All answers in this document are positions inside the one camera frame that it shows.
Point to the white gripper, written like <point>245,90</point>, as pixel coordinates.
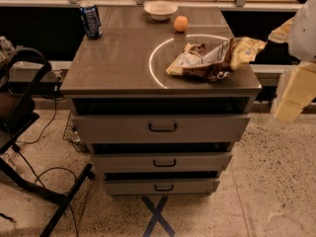
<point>304,37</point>

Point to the brown yellow chip bag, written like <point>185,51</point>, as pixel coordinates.
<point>210,62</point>

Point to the blue pepsi can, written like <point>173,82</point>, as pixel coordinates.
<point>91,20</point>

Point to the orange fruit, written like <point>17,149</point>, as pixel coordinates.
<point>181,24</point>

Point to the white bowl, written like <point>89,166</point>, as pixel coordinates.
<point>160,10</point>

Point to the grey drawer cabinet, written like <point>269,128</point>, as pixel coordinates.
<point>124,74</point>

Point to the top grey drawer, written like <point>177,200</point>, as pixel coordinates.
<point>161,129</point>

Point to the grey drawer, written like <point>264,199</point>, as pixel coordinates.
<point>161,129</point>
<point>161,187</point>
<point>161,162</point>

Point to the blue tape cross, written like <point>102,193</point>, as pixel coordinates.
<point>157,217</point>

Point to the middle grey drawer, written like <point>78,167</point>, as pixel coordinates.
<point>161,162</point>

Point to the bottom grey drawer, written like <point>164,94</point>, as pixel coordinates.
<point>161,187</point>

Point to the black folding chair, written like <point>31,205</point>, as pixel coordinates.
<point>17,115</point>

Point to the wire mesh basket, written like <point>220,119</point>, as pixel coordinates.
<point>71,135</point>

